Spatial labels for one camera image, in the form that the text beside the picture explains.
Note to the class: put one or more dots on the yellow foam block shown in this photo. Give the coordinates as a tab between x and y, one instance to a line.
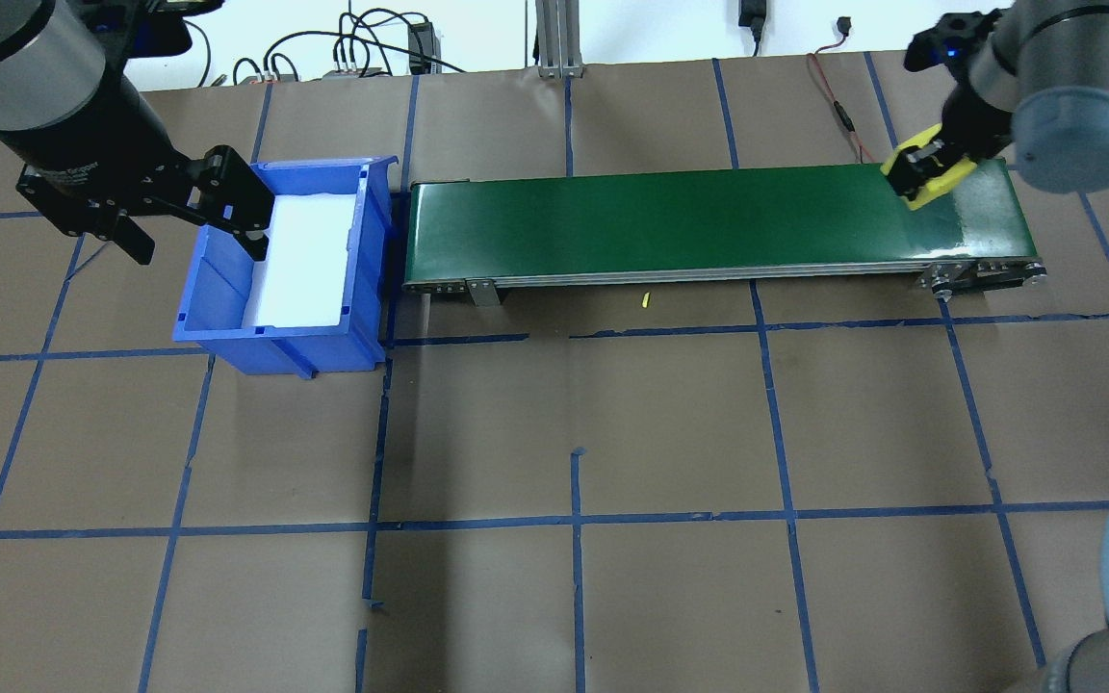
957	180

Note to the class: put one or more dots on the white liner sheet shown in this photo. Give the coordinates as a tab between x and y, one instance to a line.
309	260

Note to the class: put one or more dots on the blue plastic bin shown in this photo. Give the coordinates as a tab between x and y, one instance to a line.
227	308

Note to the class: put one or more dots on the grey connector box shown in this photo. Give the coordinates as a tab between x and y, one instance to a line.
270	77
357	71

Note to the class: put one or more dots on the black power adapter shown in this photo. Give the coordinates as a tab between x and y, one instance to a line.
420	43

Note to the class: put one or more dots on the green conveyor belt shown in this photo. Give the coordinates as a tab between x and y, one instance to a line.
689	221

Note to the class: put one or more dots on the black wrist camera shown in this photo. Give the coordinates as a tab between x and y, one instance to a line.
160	34
949	43

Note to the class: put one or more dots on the black wall plug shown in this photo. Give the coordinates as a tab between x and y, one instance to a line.
753	19

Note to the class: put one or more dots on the aluminium profile post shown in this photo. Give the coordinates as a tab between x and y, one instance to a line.
559	38

